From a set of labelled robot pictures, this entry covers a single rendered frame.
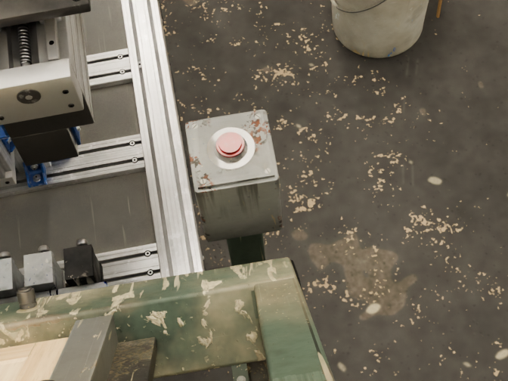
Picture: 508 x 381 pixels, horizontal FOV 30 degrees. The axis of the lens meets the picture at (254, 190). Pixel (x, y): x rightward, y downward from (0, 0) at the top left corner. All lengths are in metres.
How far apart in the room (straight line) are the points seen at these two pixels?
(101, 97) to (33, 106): 0.88
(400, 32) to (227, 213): 1.20
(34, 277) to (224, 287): 0.34
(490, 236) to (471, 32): 0.60
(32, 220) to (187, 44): 0.72
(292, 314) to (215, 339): 0.20
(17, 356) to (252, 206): 0.39
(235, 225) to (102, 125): 0.89
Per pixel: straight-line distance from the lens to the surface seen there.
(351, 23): 2.48
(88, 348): 1.16
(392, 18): 2.42
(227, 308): 1.28
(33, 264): 1.50
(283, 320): 1.09
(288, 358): 0.98
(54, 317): 1.30
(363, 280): 2.25
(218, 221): 1.40
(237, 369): 2.17
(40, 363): 1.22
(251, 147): 1.34
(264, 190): 1.34
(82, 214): 2.15
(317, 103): 2.48
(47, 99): 1.41
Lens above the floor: 2.08
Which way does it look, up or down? 62 degrees down
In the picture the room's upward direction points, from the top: 7 degrees counter-clockwise
